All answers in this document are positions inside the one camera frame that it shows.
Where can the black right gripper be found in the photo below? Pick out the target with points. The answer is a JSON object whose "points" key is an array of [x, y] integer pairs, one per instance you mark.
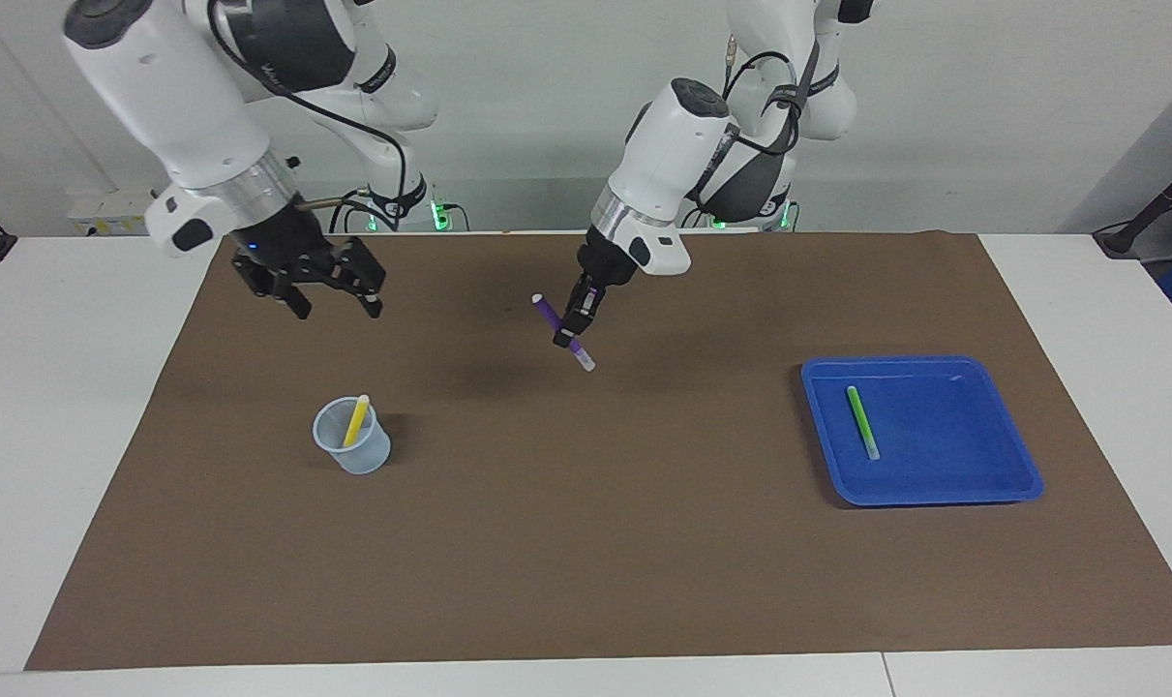
{"points": [[290, 247]]}

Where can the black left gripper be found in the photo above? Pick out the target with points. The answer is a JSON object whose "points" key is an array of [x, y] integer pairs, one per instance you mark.
{"points": [[605, 271]]}

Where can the purple pen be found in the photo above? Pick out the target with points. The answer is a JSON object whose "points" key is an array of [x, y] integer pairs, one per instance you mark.
{"points": [[547, 312]]}

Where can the green pen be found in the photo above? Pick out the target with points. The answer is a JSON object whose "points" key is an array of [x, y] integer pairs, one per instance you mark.
{"points": [[862, 421]]}

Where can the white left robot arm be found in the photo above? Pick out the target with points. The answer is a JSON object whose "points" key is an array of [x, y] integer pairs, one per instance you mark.
{"points": [[673, 155]]}

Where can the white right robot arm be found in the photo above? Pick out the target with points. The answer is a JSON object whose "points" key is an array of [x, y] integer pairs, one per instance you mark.
{"points": [[179, 97]]}

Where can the blue plastic tray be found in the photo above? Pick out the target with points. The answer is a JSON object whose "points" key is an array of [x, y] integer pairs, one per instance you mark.
{"points": [[953, 455]]}

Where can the yellow pen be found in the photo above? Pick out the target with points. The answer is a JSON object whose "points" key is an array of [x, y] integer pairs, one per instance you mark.
{"points": [[356, 421]]}

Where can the clear plastic cup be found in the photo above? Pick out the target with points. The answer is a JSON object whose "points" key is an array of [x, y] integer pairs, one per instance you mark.
{"points": [[363, 455]]}

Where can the brown table mat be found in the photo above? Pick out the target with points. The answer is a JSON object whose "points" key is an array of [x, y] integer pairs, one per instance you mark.
{"points": [[566, 503]]}

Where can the black stand pole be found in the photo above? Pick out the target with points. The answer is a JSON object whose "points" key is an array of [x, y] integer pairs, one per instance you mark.
{"points": [[1152, 208]]}

